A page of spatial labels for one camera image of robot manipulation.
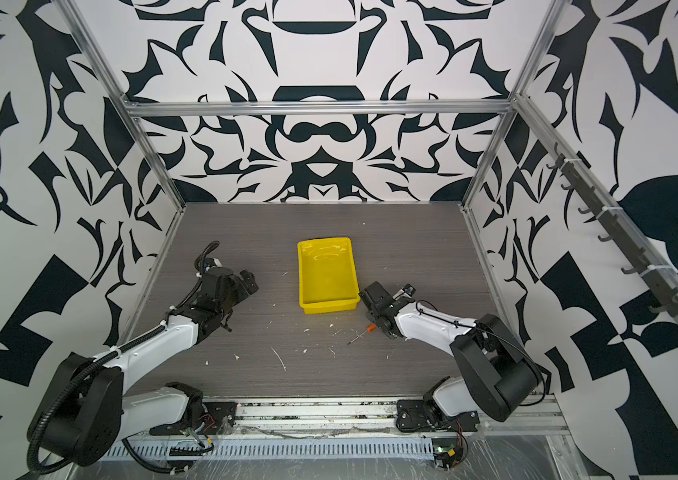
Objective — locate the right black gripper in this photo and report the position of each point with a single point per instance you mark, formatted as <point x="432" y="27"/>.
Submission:
<point x="371" y="316"/>

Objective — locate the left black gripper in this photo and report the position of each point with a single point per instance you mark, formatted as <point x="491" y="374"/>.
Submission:
<point x="249" y="280"/>

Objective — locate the orange handled screwdriver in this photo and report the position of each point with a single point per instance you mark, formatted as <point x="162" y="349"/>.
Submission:
<point x="368" y="329"/>

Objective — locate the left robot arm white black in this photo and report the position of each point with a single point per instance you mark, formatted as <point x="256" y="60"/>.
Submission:
<point x="87" y="407"/>

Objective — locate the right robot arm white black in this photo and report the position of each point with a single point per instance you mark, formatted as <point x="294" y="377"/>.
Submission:
<point x="496" y="372"/>

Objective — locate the yellow plastic bin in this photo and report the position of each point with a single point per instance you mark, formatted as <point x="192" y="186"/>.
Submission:
<point x="328" y="280"/>

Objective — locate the green circuit board connector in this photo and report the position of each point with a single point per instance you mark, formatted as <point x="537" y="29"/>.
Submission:
<point x="448" y="453"/>

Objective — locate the right gripper camera mount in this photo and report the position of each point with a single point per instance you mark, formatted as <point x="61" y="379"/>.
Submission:
<point x="407" y="291"/>

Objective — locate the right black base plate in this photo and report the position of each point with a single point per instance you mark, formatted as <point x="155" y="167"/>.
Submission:
<point x="424" y="416"/>

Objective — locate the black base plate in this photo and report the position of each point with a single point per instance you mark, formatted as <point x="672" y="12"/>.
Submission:
<point x="424" y="416"/>
<point x="207" y="418"/>

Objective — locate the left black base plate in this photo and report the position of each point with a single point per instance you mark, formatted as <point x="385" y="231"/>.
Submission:
<point x="207" y="418"/>

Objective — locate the aluminium mounting rail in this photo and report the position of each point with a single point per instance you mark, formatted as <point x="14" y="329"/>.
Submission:
<point x="351" y="417"/>

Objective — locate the white slotted cable duct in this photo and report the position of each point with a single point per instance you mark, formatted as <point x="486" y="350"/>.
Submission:
<point x="419" y="449"/>

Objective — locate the aluminium frame crossbar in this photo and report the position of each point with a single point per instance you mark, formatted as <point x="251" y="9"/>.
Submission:
<point x="143" y="110"/>

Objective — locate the grey wall hook rail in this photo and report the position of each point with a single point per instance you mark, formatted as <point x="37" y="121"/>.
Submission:
<point x="620" y="230"/>

